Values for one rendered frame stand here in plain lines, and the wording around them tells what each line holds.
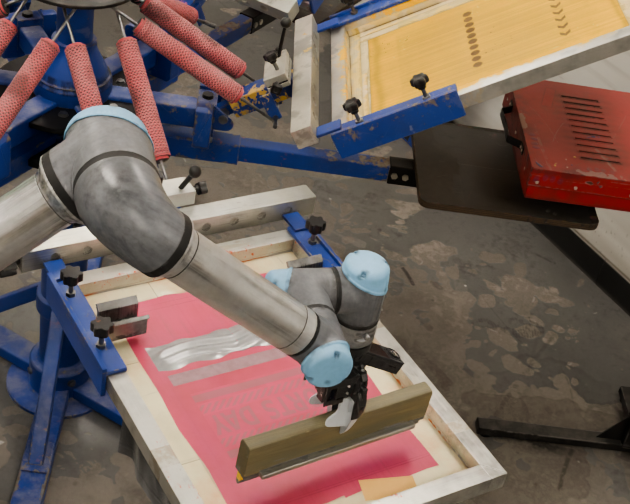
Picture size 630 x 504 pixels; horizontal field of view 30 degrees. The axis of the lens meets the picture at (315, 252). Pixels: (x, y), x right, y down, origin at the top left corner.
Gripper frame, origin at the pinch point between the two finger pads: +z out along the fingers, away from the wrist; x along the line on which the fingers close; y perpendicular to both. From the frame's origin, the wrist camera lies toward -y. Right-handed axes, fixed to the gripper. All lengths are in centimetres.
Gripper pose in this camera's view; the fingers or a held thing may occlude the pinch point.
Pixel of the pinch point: (340, 418)
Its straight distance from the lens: 209.7
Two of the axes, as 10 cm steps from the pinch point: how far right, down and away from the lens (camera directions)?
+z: -1.6, 7.9, 5.9
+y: -8.6, 1.9, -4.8
